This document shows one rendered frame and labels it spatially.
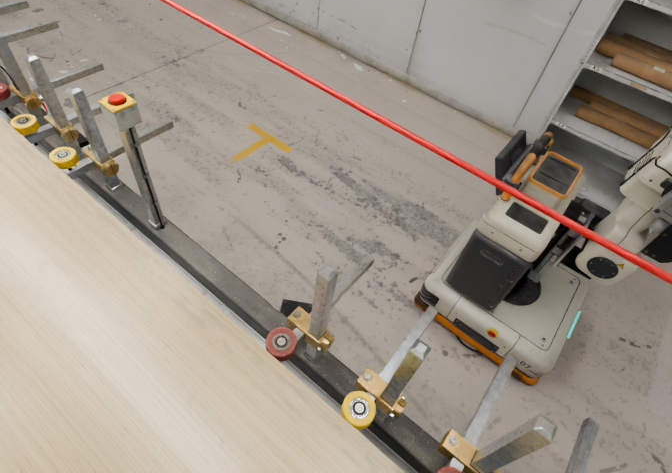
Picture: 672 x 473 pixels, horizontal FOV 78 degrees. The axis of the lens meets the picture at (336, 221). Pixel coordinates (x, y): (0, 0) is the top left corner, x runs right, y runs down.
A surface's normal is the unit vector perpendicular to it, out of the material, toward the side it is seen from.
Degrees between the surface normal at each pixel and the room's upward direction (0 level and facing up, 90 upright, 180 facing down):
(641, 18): 90
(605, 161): 90
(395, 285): 0
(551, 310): 0
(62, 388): 0
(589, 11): 90
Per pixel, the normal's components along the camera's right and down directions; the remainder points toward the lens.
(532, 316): 0.11, -0.64
